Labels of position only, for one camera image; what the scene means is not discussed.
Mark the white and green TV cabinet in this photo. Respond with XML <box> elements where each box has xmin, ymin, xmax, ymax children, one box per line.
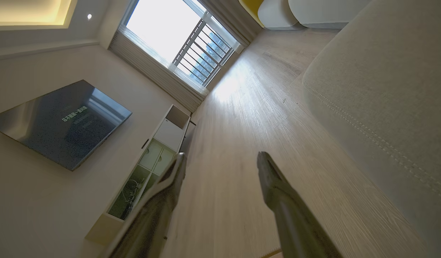
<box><xmin>85</xmin><ymin>104</ymin><xmax>191</xmax><ymax>248</ymax></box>

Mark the dark metal balcony railing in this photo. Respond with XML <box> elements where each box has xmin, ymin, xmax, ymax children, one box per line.
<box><xmin>172</xmin><ymin>20</ymin><xmax>235</xmax><ymax>86</ymax></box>

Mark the beige pleated curtain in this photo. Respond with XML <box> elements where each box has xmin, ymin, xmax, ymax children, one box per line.
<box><xmin>109</xmin><ymin>30</ymin><xmax>209</xmax><ymax>113</ymax></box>
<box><xmin>199</xmin><ymin>0</ymin><xmax>264</xmax><ymax>46</ymax></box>

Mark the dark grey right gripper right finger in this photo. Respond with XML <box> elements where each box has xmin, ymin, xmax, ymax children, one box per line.
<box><xmin>257</xmin><ymin>151</ymin><xmax>344</xmax><ymax>258</ymax></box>

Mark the white sheer curtain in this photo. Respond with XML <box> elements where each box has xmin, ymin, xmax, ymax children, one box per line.
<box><xmin>202</xmin><ymin>11</ymin><xmax>241</xmax><ymax>51</ymax></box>
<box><xmin>118</xmin><ymin>26</ymin><xmax>209</xmax><ymax>96</ymax></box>

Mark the grey stitched sofa ottoman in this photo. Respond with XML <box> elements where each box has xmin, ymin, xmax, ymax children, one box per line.
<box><xmin>302</xmin><ymin>0</ymin><xmax>441</xmax><ymax>258</ymax></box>

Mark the small grey sofa seat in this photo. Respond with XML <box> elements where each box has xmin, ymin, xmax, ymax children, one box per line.
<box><xmin>257</xmin><ymin>0</ymin><xmax>303</xmax><ymax>30</ymax></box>

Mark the black flat screen television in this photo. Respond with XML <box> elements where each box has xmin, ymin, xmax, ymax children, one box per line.
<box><xmin>0</xmin><ymin>80</ymin><xmax>132</xmax><ymax>171</ymax></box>

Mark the large grey sofa seat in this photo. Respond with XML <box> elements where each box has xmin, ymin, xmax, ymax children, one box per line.
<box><xmin>288</xmin><ymin>0</ymin><xmax>371</xmax><ymax>30</ymax></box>

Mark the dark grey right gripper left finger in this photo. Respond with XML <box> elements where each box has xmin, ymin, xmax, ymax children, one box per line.
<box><xmin>102</xmin><ymin>152</ymin><xmax>187</xmax><ymax>258</ymax></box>

